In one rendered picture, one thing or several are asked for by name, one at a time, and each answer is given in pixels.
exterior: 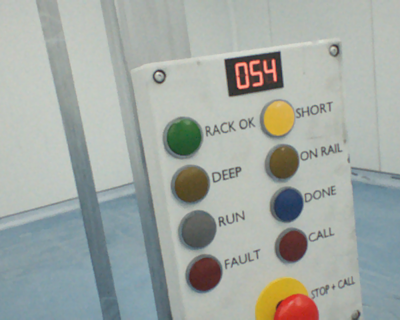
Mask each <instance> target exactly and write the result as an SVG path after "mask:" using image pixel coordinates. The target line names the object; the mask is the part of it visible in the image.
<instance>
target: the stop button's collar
mask: <svg viewBox="0 0 400 320"><path fill-rule="evenodd" d="M351 278H352V284H349V286H350V285H353V284H355V282H354V283H353V277H351ZM340 281H343V280H340ZM340 281H339V283H340ZM345 282H346V283H345ZM345 282H344V286H342V287H340V286H339V284H338V286H339V288H340V289H342V288H344V287H345V285H347V286H348V284H347V281H346V279H345ZM348 282H349V278H348ZM322 288H324V287H321V288H320V294H322V293H321V289H322ZM318 289H319V288H317V289H314V290H315V291H316V290H317V297H318ZM324 289H325V288H324ZM314 290H312V291H311V293H312V294H313V291H314ZM297 293H300V294H305V295H307V296H309V293H308V292H307V290H306V288H305V286H304V285H303V284H302V283H301V282H299V281H298V280H296V279H294V278H292V277H282V278H278V279H276V280H274V281H272V282H270V283H269V284H268V285H267V286H266V287H265V288H264V289H263V291H262V292H261V294H260V296H259V298H258V300H257V304H256V307H255V318H256V320H274V316H275V312H276V307H277V304H278V303H279V302H280V301H281V300H283V299H286V298H287V297H288V296H290V295H293V294H297ZM324 294H325V292H324ZM324 294H322V295H324ZM313 295H314V297H312V299H314V298H315V294H313Z"/></svg>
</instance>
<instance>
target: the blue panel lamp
mask: <svg viewBox="0 0 400 320"><path fill-rule="evenodd" d="M302 208H303V199H302V196H301V195H300V193H299V192H298V191H296V190H295V189H286V190H284V191H282V192H281V193H280V194H279V195H278V196H277V198H276V200H275V205H274V209H275V214H276V216H277V217H278V218H280V220H282V221H291V220H294V219H295V218H297V217H298V216H299V214H300V213H301V211H302Z"/></svg>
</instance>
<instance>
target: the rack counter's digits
mask: <svg viewBox="0 0 400 320"><path fill-rule="evenodd" d="M234 69H235V78H236V81H235V84H236V90H239V89H246V88H251V87H258V86H263V85H270V84H275V83H278V80H277V68H276V60H275V57H269V58H263V59H255V60H254V61H245V62H240V63H234Z"/></svg>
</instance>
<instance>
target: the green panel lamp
mask: <svg viewBox="0 0 400 320"><path fill-rule="evenodd" d="M200 142H201V131H200V128H199V127H198V125H197V124H196V123H195V122H193V121H192V120H189V119H180V120H178V121H176V122H174V123H173V124H172V125H171V126H170V128H169V130H168V132H167V144H168V146H169V148H170V149H171V150H172V151H173V152H174V153H176V154H178V155H183V156H184V155H190V154H192V153H193V152H194V151H196V150H197V148H198V147H199V145H200Z"/></svg>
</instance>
